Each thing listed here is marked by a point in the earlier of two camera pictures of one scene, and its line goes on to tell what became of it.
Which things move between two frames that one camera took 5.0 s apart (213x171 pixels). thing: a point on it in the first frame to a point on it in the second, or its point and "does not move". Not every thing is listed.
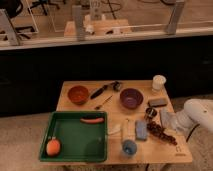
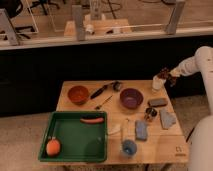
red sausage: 92,120 does not move
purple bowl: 131,98 does not move
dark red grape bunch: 157,130 to 165,74
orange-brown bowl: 78,95 does not move
